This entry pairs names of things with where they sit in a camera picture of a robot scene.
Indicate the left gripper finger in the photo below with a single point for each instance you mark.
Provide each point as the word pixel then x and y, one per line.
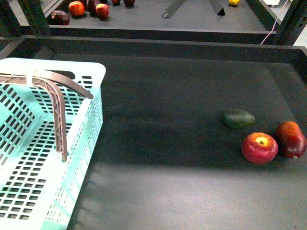
pixel 65 81
pixel 58 106

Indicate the light blue plastic basket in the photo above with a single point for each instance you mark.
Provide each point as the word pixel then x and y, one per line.
pixel 38 191

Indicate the small red apple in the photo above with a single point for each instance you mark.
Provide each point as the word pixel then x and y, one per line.
pixel 102 10

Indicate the dark purple eggplant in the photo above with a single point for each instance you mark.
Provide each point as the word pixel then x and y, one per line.
pixel 60 18

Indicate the orange red fruit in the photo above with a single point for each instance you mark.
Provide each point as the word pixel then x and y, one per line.
pixel 76 8

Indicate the dark red fruit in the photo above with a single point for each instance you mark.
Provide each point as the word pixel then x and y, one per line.
pixel 91 6

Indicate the dark plum fruit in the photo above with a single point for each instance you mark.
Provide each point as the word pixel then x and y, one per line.
pixel 115 2

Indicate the dark maroon fruit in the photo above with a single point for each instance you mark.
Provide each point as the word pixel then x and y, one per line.
pixel 129 3

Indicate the black flat divider bar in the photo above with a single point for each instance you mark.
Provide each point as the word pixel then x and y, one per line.
pixel 169 11

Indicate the green avocado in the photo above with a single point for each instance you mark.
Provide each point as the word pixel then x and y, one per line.
pixel 238 118

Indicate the black triangular divider bar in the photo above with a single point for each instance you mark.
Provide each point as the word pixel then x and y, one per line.
pixel 218 8

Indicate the yellow lemon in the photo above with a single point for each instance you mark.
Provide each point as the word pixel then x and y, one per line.
pixel 234 2

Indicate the red mango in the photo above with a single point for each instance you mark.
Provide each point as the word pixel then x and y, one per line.
pixel 291 140

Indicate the black metal upright post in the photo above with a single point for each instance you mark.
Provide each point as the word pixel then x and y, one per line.
pixel 292 25

